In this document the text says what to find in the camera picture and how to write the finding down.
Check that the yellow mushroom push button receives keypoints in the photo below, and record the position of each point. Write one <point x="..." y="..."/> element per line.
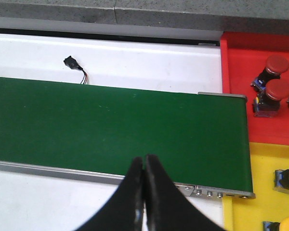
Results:
<point x="281" y="181"/>
<point x="276" y="226"/>

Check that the aluminium conveyor side rail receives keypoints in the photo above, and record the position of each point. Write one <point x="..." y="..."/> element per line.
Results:
<point x="188" y="190"/>

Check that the red block at right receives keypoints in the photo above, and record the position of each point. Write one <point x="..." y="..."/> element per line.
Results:
<point x="243" y="59"/>

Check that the yellow sorting tray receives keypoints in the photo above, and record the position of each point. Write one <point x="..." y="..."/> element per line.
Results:
<point x="268" y="205"/>

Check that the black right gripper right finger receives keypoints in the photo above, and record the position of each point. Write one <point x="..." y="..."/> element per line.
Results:
<point x="167" y="208"/>

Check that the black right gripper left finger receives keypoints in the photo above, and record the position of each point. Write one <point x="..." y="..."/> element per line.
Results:
<point x="124" y="209"/>

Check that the grey stone countertop slab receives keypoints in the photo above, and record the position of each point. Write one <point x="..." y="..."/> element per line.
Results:
<point x="256" y="16"/>

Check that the green conveyor belt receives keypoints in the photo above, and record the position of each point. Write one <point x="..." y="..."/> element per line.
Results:
<point x="200" y="139"/>

